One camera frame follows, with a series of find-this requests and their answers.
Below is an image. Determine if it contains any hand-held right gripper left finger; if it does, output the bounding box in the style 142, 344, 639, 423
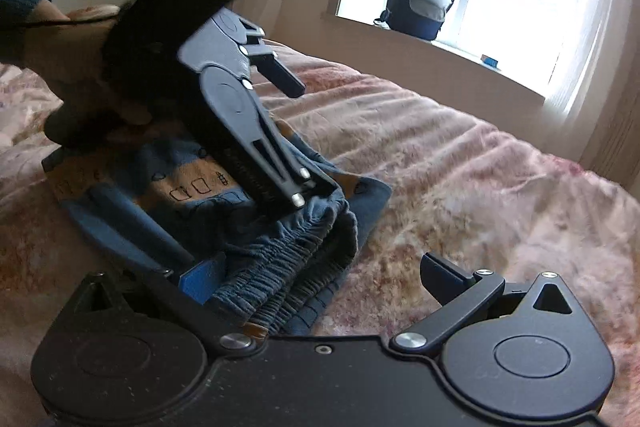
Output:
62, 251, 257, 358

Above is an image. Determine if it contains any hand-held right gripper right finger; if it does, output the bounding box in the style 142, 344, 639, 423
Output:
389, 252, 576, 354

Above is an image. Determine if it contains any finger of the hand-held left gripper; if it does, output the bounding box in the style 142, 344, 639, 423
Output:
215, 104, 335, 222
239, 19, 307, 98

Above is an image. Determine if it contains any person's left forearm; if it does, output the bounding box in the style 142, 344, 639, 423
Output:
0, 0, 54, 68

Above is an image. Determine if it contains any person's left hand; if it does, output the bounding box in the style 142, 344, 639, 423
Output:
22, 4, 157, 128

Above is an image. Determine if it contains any pink patterned blanket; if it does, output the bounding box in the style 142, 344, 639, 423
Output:
0, 38, 640, 427

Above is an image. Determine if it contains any blue and grey backpack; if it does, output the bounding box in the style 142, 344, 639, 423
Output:
374, 0, 457, 42

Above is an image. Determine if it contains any beige curtain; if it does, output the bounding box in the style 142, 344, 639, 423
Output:
547, 0, 640, 190

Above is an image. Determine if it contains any thin black cord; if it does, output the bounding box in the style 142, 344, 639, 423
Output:
22, 18, 118, 28

